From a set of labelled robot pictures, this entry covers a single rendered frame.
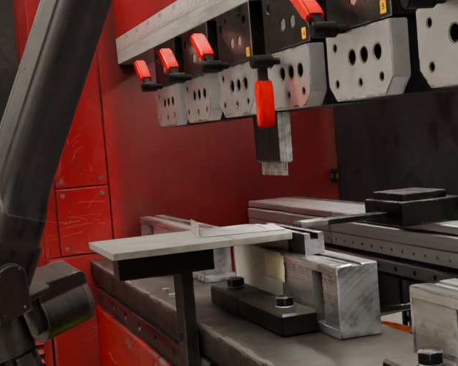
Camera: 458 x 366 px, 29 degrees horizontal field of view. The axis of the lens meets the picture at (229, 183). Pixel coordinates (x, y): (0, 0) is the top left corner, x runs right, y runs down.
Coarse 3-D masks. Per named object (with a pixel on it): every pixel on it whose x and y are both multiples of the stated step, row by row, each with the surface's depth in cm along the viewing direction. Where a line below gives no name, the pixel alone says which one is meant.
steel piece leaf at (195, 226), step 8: (192, 224) 134; (192, 232) 135; (200, 232) 133; (208, 232) 132; (216, 232) 131; (224, 232) 130; (232, 232) 130; (240, 232) 129; (248, 232) 128; (256, 232) 129
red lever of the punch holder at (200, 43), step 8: (192, 40) 141; (200, 40) 140; (200, 48) 138; (208, 48) 138; (200, 56) 138; (208, 56) 137; (208, 64) 135; (216, 64) 135; (224, 64) 136; (208, 72) 136
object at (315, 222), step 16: (384, 192) 141; (400, 192) 138; (416, 192) 136; (432, 192) 137; (368, 208) 144; (384, 208) 139; (400, 208) 134; (416, 208) 135; (432, 208) 136; (448, 208) 137; (304, 224) 133; (320, 224) 134; (400, 224) 135; (416, 224) 135
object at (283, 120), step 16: (288, 112) 130; (256, 128) 137; (272, 128) 131; (288, 128) 130; (256, 144) 138; (272, 144) 132; (288, 144) 130; (256, 160) 139; (272, 160) 132; (288, 160) 130
